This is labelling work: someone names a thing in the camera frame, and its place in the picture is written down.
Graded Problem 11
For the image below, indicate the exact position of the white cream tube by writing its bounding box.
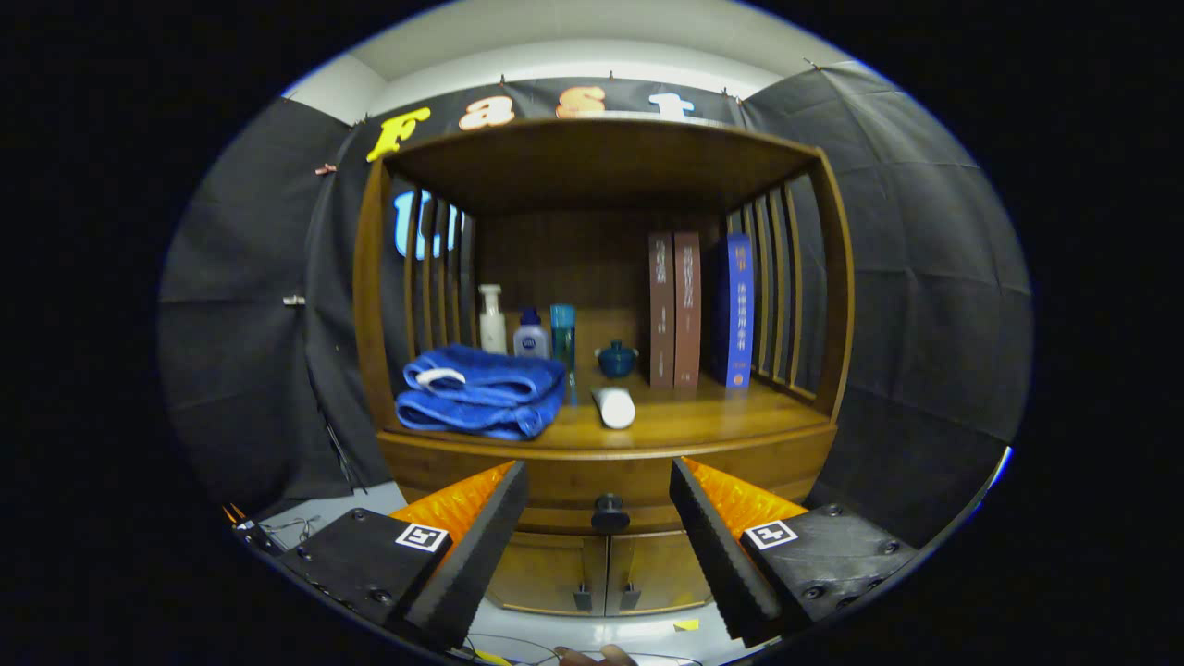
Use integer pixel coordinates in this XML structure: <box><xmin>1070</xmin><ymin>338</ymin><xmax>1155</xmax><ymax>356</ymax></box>
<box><xmin>592</xmin><ymin>387</ymin><xmax>637</xmax><ymax>431</ymax></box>

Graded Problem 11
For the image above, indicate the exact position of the wooden cabinet door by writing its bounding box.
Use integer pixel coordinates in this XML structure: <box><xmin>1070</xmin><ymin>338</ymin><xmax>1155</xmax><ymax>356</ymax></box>
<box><xmin>486</xmin><ymin>532</ymin><xmax>610</xmax><ymax>618</ymax></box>
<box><xmin>606</xmin><ymin>529</ymin><xmax>713</xmax><ymax>616</ymax></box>

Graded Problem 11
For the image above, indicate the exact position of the white pump bottle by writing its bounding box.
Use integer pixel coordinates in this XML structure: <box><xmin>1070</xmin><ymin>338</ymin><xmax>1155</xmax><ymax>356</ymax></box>
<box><xmin>477</xmin><ymin>284</ymin><xmax>508</xmax><ymax>355</ymax></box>

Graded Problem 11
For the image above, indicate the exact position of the teal clear bottle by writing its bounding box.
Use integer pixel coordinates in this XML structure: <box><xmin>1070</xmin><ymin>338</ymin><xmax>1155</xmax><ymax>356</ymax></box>
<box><xmin>550</xmin><ymin>304</ymin><xmax>577</xmax><ymax>406</ymax></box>

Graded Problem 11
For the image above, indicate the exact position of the reddish brown book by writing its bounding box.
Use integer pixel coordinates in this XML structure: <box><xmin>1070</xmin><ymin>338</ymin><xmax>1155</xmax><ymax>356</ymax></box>
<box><xmin>672</xmin><ymin>231</ymin><xmax>702</xmax><ymax>391</ymax></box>

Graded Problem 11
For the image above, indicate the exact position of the wooden drawer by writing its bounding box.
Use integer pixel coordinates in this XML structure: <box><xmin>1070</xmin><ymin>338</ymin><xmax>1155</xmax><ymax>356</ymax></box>
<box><xmin>393</xmin><ymin>444</ymin><xmax>829</xmax><ymax>536</ymax></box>

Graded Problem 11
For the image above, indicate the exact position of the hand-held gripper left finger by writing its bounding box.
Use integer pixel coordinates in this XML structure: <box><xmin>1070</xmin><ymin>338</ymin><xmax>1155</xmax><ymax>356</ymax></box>
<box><xmin>277</xmin><ymin>461</ymin><xmax>529</xmax><ymax>650</ymax></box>

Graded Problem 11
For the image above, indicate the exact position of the wooden cabinet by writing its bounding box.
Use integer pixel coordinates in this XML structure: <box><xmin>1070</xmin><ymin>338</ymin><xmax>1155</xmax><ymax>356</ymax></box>
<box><xmin>353</xmin><ymin>116</ymin><xmax>857</xmax><ymax>619</ymax></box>

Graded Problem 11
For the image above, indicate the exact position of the blue lidded teacup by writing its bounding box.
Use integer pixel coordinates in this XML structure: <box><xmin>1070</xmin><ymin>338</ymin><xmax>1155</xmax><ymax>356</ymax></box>
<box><xmin>595</xmin><ymin>340</ymin><xmax>639</xmax><ymax>379</ymax></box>

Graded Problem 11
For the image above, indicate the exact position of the black backdrop cloth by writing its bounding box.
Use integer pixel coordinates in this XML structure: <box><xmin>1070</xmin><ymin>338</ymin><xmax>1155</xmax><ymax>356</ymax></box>
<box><xmin>157</xmin><ymin>60</ymin><xmax>1034</xmax><ymax>547</ymax></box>

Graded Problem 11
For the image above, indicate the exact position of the dark brown book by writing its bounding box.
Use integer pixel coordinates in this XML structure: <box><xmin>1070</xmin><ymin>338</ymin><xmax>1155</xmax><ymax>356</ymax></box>
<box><xmin>647</xmin><ymin>232</ymin><xmax>676</xmax><ymax>389</ymax></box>

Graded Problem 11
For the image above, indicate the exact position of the blue book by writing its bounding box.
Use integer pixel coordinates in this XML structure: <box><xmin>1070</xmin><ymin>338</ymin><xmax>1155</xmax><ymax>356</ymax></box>
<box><xmin>712</xmin><ymin>233</ymin><xmax>755</xmax><ymax>389</ymax></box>

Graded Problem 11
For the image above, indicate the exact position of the white bottle blue cap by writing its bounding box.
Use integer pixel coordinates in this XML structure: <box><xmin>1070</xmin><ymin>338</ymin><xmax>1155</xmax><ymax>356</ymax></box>
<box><xmin>513</xmin><ymin>308</ymin><xmax>550</xmax><ymax>360</ymax></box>

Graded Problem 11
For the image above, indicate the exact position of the wooden countertop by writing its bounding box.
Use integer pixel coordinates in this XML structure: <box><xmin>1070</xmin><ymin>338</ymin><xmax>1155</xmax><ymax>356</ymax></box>
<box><xmin>379</xmin><ymin>310</ymin><xmax>833</xmax><ymax>461</ymax></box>

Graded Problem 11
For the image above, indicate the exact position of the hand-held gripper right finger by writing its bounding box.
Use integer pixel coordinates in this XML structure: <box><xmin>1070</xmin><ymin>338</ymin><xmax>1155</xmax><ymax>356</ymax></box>
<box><xmin>670</xmin><ymin>457</ymin><xmax>919</xmax><ymax>648</ymax></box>

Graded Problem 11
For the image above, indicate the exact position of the blue folded towel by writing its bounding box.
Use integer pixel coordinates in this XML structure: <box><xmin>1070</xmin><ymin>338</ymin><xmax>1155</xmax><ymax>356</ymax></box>
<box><xmin>395</xmin><ymin>344</ymin><xmax>567</xmax><ymax>441</ymax></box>

